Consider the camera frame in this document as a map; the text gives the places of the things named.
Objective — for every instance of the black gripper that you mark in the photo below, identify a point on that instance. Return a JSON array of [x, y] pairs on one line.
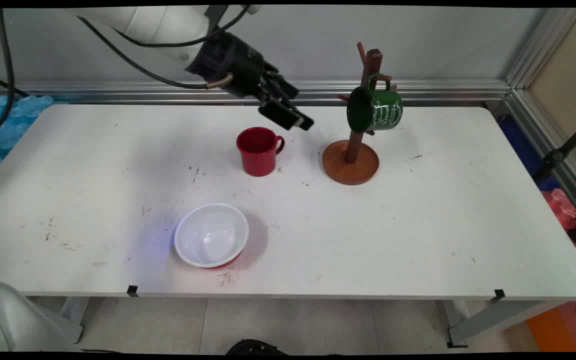
[[228, 62]]

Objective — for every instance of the green enamel mug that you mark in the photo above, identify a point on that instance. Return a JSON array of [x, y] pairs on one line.
[[383, 112]]

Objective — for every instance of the red enamel mug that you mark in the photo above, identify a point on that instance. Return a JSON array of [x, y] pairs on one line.
[[258, 155]]

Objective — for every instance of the brown wooden mug tree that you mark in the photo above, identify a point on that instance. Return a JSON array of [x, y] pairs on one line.
[[350, 167]]

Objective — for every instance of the white bowl red outside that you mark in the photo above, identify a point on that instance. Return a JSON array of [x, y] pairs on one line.
[[210, 235]]

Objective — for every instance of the blue box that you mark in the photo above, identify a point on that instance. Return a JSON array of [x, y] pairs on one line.
[[518, 145]]

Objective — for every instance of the black tape clip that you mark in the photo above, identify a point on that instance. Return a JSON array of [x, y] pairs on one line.
[[499, 294], [132, 290]]

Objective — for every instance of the black round floor object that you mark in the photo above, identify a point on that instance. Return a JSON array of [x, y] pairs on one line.
[[255, 347]]

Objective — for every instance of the blue bubble wrap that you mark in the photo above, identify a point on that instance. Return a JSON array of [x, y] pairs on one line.
[[8, 120]]

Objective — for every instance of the red plastic bag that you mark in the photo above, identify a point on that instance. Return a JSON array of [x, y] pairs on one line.
[[560, 207]]

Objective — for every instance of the grey table leg with foot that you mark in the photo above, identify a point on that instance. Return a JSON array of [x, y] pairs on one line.
[[493, 317]]

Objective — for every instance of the white plastic chair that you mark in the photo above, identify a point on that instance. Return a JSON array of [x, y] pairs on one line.
[[13, 320]]

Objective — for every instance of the orange floor object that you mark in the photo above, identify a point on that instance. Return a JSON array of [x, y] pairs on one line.
[[548, 330]]

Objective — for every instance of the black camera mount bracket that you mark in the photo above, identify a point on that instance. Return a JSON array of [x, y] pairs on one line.
[[215, 17]]

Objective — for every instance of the horizontal aluminium frame rail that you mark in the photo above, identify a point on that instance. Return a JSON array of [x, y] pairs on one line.
[[418, 92]]

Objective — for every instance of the aluminium corner frame post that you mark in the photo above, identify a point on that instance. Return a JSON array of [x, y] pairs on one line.
[[540, 42]]

